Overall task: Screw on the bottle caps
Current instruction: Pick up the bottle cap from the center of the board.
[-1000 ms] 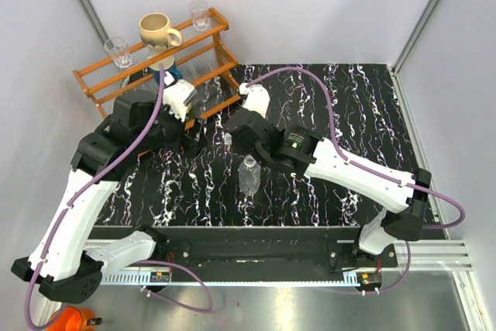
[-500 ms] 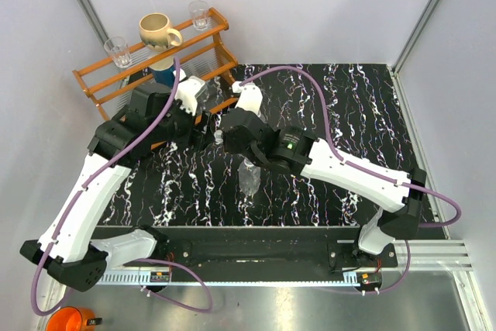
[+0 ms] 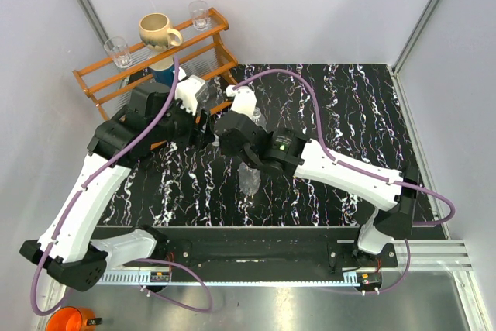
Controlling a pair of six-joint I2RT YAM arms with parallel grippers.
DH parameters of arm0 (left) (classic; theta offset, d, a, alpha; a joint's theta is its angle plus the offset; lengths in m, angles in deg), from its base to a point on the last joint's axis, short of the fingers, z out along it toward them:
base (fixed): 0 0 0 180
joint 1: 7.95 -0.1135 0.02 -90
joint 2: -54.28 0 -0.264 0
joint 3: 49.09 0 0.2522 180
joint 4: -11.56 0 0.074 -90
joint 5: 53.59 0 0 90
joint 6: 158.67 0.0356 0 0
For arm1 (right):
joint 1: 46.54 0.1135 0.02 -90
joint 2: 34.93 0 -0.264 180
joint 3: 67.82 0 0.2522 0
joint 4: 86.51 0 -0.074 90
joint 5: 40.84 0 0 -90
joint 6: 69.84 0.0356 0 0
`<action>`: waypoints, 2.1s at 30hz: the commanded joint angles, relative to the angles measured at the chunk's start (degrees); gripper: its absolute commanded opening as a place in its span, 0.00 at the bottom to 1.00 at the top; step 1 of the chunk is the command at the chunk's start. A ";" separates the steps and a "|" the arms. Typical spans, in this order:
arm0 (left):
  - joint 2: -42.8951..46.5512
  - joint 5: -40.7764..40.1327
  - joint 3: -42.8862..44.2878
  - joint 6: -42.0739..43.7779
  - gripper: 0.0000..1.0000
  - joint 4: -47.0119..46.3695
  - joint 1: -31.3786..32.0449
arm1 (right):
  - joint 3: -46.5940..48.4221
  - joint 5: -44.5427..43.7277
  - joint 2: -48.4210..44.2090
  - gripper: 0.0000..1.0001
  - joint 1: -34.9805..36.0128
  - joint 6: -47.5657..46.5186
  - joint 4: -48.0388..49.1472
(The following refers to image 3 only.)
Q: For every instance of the clear drinking glass right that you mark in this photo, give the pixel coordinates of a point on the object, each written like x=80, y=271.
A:
x=199, y=15

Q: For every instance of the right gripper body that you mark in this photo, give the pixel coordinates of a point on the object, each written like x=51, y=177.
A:
x=226, y=150

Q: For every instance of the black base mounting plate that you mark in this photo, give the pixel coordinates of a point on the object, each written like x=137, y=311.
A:
x=333, y=247

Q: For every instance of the beige ceramic mug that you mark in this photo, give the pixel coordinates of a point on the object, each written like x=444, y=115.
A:
x=157, y=32

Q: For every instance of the clear drinking glass left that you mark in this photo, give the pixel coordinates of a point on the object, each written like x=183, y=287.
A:
x=118, y=50

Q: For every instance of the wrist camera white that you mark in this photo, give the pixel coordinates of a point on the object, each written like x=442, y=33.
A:
x=186, y=91
x=244, y=100

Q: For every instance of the orange cup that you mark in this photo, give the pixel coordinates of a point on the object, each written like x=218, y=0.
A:
x=72, y=318

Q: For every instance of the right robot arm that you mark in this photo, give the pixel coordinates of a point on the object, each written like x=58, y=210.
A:
x=293, y=154

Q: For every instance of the clear drinking glass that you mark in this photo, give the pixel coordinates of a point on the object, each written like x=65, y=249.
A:
x=118, y=50
x=199, y=15

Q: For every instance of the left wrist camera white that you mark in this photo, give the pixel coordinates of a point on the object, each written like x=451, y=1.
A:
x=186, y=91

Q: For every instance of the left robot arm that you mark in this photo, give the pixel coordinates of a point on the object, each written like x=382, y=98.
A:
x=155, y=113

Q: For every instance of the clear plastic bottle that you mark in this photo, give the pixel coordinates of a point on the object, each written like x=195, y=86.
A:
x=258, y=120
x=249, y=180

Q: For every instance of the orange wooden shelf rack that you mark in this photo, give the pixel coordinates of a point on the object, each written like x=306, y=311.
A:
x=203, y=54

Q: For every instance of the blue ceramic mug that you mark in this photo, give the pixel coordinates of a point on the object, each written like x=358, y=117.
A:
x=163, y=71

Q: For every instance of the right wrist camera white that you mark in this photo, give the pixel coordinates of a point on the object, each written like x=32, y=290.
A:
x=244, y=100

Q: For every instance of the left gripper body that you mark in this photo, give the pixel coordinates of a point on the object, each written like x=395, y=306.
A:
x=181, y=125

